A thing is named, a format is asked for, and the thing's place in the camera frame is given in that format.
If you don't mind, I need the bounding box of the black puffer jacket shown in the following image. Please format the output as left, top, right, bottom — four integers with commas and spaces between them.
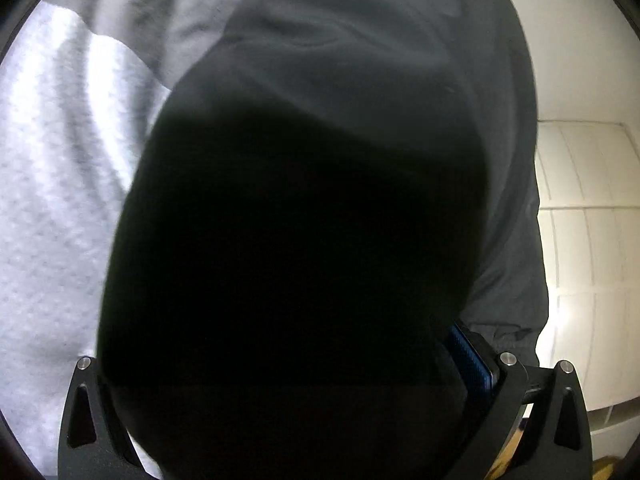
98, 0, 548, 479

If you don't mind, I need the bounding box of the white sliding wardrobe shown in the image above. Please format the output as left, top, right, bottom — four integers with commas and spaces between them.
536, 122, 639, 458

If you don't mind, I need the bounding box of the striped duvet cover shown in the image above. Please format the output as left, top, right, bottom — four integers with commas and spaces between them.
1, 0, 241, 476

